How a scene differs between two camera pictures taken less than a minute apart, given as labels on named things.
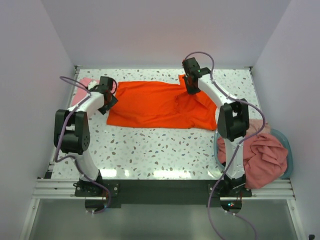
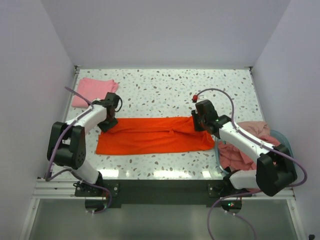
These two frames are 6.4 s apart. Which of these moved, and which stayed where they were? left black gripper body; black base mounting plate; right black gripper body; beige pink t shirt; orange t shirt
Moved: orange t shirt; right black gripper body; left black gripper body
Stayed: black base mounting plate; beige pink t shirt
